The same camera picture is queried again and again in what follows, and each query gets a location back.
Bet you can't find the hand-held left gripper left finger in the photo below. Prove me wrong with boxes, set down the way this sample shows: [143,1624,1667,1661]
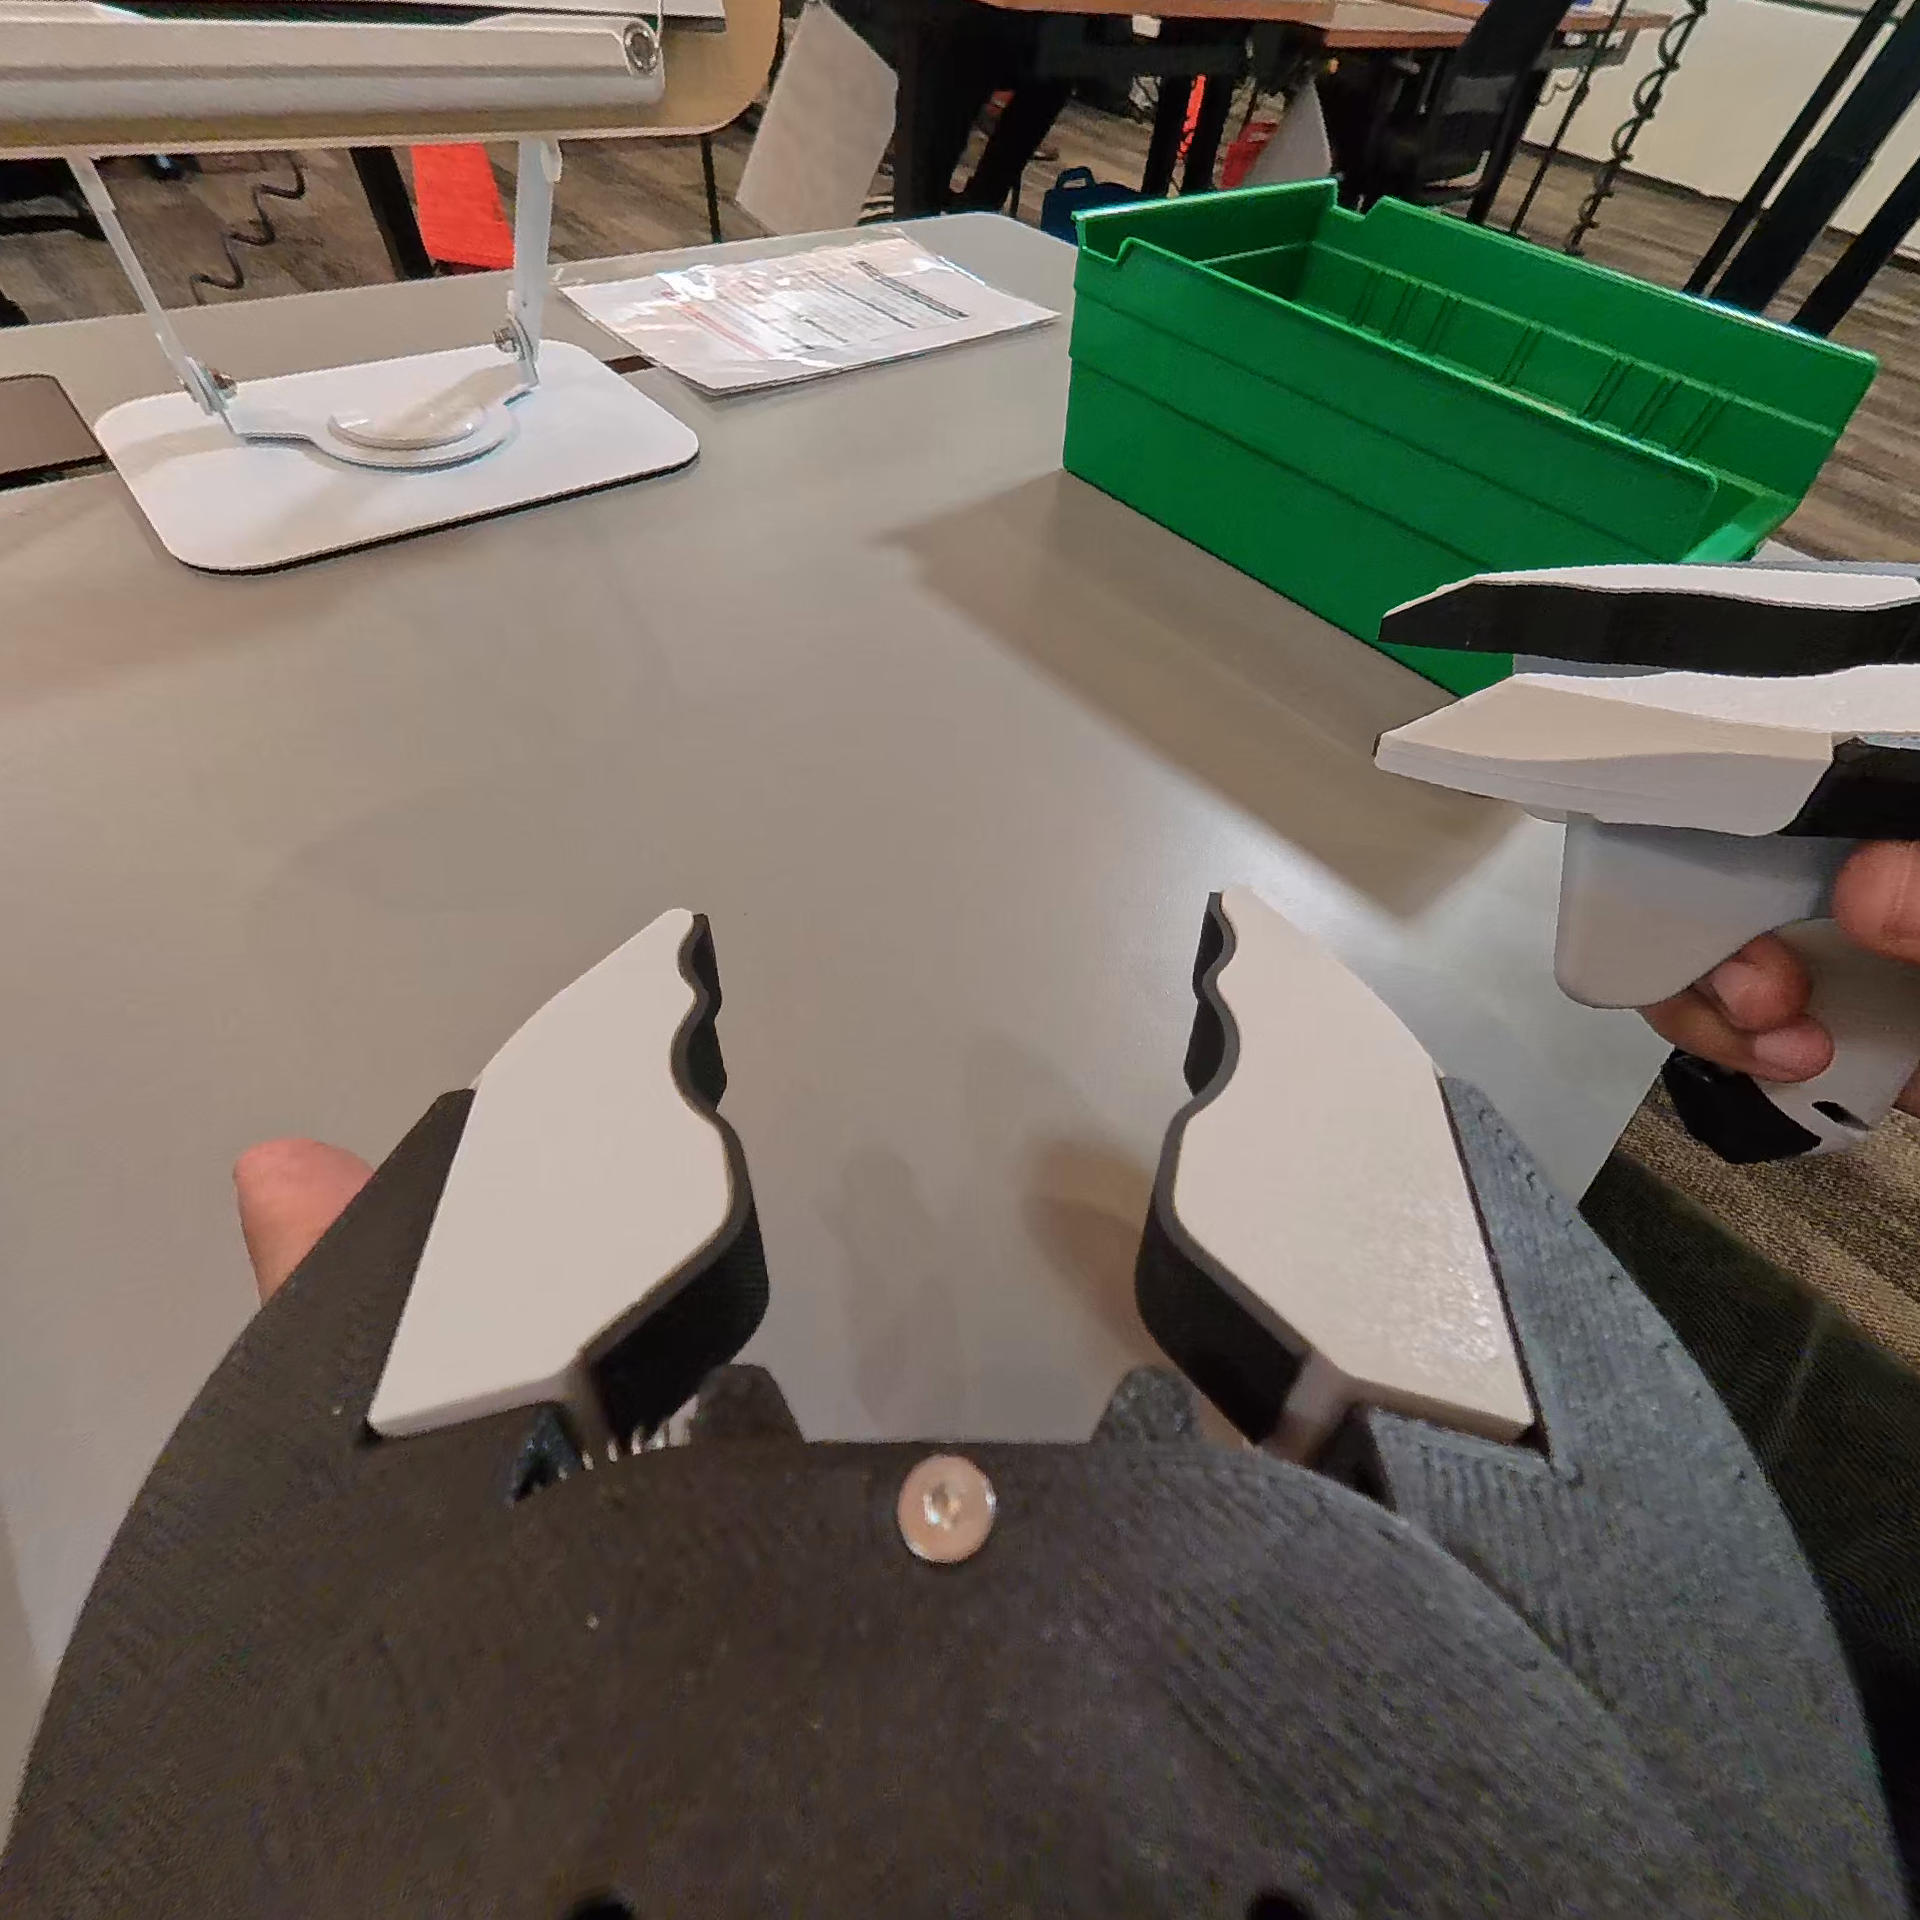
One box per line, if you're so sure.
[363,908,769,1470]

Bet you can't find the instruction sheet on stand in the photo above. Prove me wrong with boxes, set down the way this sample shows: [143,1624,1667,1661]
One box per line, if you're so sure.
[0,0,781,160]

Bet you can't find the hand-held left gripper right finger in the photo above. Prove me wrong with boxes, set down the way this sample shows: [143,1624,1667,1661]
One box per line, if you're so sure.
[1136,886,1539,1470]

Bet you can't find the person's right hand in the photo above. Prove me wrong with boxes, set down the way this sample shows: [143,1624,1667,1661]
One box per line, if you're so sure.
[1633,839,1920,1085]

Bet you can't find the person's left hand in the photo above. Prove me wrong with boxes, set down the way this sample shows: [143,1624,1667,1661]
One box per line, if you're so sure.
[230,1135,380,1308]

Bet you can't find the green plastic bin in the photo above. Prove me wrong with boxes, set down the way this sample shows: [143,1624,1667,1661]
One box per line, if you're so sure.
[1062,175,1881,695]

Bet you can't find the white tablet stand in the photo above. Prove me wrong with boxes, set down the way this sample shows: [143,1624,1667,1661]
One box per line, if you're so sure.
[0,0,701,576]

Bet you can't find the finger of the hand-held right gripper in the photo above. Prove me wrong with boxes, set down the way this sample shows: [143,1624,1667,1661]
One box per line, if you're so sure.
[1375,562,1920,676]
[1372,667,1920,840]

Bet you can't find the laminated paper sheet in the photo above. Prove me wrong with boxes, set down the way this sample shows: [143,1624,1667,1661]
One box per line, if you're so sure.
[557,230,1065,400]

